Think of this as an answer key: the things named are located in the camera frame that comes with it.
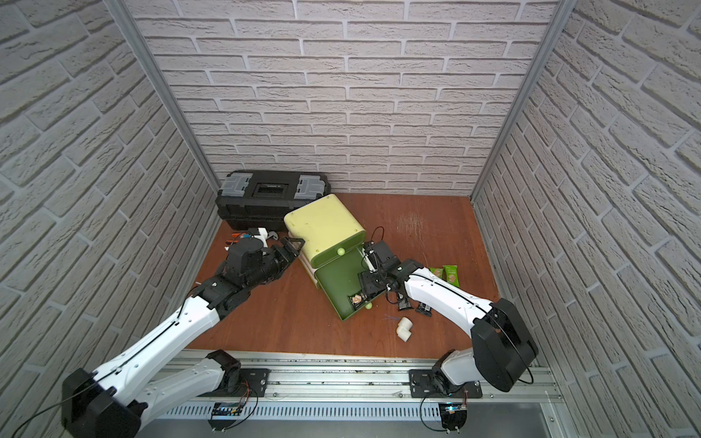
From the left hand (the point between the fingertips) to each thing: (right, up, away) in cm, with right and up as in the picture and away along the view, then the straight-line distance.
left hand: (304, 244), depth 75 cm
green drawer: (+9, -13, +12) cm, 20 cm away
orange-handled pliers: (-15, +3, -7) cm, 17 cm away
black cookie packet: (+14, -19, +10) cm, 26 cm away
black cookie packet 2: (+30, -20, +10) cm, 37 cm away
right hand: (+20, -12, +10) cm, 26 cm away
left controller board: (-21, -45, -3) cm, 50 cm away
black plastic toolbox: (-20, +14, +20) cm, 31 cm away
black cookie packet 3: (+37, -22, +12) cm, 45 cm away
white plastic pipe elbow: (+29, -27, +6) cm, 40 cm away
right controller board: (+41, -45, -5) cm, 61 cm away
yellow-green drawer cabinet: (+6, +4, +6) cm, 9 cm away
